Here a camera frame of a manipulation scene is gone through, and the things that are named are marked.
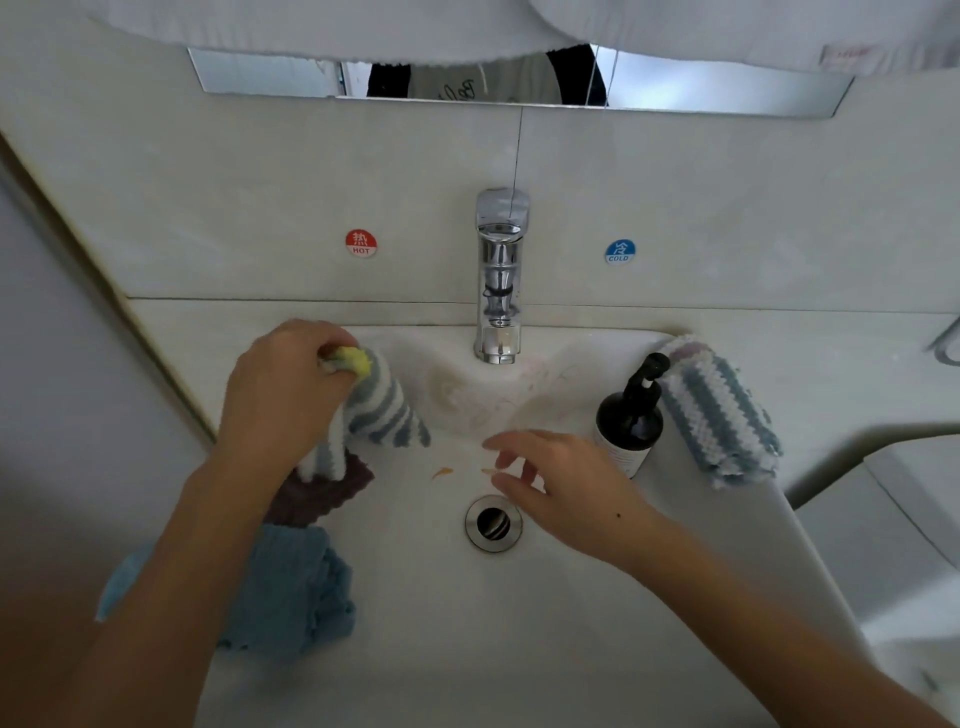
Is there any person's left hand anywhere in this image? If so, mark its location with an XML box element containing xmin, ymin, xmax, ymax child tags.
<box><xmin>214</xmin><ymin>318</ymin><xmax>369</xmax><ymax>485</ymax></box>

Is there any person's right hand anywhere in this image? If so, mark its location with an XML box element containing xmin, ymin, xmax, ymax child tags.
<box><xmin>480</xmin><ymin>429</ymin><xmax>680</xmax><ymax>572</ymax></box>

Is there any brown cloth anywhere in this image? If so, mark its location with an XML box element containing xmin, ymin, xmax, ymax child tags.
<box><xmin>267</xmin><ymin>450</ymin><xmax>377</xmax><ymax>527</ymax></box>

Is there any white ceramic sink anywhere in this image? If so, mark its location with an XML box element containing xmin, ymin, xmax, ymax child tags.
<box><xmin>187</xmin><ymin>327</ymin><xmax>875</xmax><ymax>728</ymax></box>

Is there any pink white striped cloth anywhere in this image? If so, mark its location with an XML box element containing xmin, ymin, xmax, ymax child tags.
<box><xmin>657</xmin><ymin>337</ymin><xmax>714</xmax><ymax>365</ymax></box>

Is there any blue stained cloth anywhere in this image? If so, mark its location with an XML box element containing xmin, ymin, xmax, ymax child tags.
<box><xmin>97</xmin><ymin>522</ymin><xmax>359</xmax><ymax>659</ymax></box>

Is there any person's left forearm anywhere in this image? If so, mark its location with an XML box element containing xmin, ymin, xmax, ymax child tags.
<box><xmin>60</xmin><ymin>450</ymin><xmax>290</xmax><ymax>728</ymax></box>

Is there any person's right forearm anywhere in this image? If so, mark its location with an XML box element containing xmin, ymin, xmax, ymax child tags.
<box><xmin>627</xmin><ymin>522</ymin><xmax>947</xmax><ymax>728</ymax></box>

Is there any metal sink drain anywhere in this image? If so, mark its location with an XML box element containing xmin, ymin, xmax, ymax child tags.
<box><xmin>465</xmin><ymin>496</ymin><xmax>525</xmax><ymax>554</ymax></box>

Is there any black pump soap bottle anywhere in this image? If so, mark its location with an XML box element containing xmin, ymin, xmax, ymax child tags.
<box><xmin>595</xmin><ymin>352</ymin><xmax>672</xmax><ymax>479</ymax></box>

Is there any chrome faucet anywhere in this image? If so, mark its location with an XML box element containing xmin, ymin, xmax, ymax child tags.
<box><xmin>474</xmin><ymin>187</ymin><xmax>533</xmax><ymax>366</ymax></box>

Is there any white toilet tank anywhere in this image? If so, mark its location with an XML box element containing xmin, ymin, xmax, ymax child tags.
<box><xmin>795</xmin><ymin>435</ymin><xmax>960</xmax><ymax>669</ymax></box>

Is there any white hanging cloth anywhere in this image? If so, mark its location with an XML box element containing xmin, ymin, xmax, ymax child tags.
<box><xmin>525</xmin><ymin>0</ymin><xmax>960</xmax><ymax>77</ymax></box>
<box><xmin>75</xmin><ymin>0</ymin><xmax>587</xmax><ymax>65</ymax></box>

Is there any wall mirror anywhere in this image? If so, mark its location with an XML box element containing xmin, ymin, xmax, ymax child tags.
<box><xmin>187</xmin><ymin>45</ymin><xmax>854</xmax><ymax>119</ymax></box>

